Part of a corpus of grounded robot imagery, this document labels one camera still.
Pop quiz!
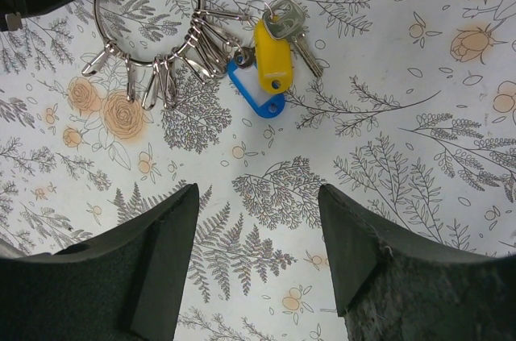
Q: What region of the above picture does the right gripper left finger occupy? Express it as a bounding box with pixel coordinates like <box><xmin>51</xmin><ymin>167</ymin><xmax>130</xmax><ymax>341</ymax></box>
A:
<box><xmin>1</xmin><ymin>184</ymin><xmax>199</xmax><ymax>340</ymax></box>

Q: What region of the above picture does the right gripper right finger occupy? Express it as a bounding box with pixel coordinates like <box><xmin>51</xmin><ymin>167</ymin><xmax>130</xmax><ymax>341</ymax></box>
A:
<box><xmin>318</xmin><ymin>185</ymin><xmax>515</xmax><ymax>340</ymax></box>

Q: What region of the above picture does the key with yellow tag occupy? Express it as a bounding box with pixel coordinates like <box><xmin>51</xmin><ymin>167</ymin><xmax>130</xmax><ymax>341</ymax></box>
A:
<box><xmin>254</xmin><ymin>0</ymin><xmax>323</xmax><ymax>94</ymax></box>

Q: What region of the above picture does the key with blue tag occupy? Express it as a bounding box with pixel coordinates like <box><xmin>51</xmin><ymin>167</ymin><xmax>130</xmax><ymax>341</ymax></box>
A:
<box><xmin>227</xmin><ymin>47</ymin><xmax>285</xmax><ymax>119</ymax></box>

